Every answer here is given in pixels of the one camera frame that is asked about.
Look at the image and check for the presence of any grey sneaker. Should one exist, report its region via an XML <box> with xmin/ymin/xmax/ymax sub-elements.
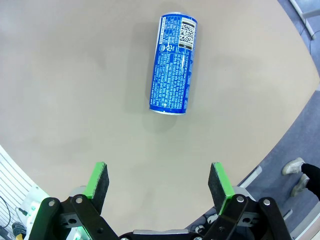
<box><xmin>282</xmin><ymin>157</ymin><xmax>305</xmax><ymax>176</ymax></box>
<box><xmin>289</xmin><ymin>173</ymin><xmax>311</xmax><ymax>197</ymax></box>

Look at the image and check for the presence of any white and green device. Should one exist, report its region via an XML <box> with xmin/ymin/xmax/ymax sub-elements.
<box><xmin>19</xmin><ymin>185</ymin><xmax>46</xmax><ymax>226</ymax></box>

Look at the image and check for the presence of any blue drink can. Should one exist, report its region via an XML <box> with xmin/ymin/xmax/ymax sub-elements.
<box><xmin>148</xmin><ymin>10</ymin><xmax>199</xmax><ymax>116</ymax></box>

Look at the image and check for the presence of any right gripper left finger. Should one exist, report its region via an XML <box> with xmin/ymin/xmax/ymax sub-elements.
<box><xmin>27</xmin><ymin>161</ymin><xmax>119</xmax><ymax>240</ymax></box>

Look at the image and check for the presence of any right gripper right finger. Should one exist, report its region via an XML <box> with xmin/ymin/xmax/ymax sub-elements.
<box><xmin>199</xmin><ymin>161</ymin><xmax>293</xmax><ymax>240</ymax></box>

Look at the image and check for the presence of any white table base frame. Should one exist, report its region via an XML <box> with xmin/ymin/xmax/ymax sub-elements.
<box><xmin>235</xmin><ymin>165</ymin><xmax>264</xmax><ymax>190</ymax></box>

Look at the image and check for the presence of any bystander black trouser leg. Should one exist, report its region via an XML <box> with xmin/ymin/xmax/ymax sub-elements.
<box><xmin>300</xmin><ymin>162</ymin><xmax>320</xmax><ymax>201</ymax></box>

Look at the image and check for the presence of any white slatted panel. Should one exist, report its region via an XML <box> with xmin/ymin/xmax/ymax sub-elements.
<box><xmin>0</xmin><ymin>144</ymin><xmax>35</xmax><ymax>227</ymax></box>

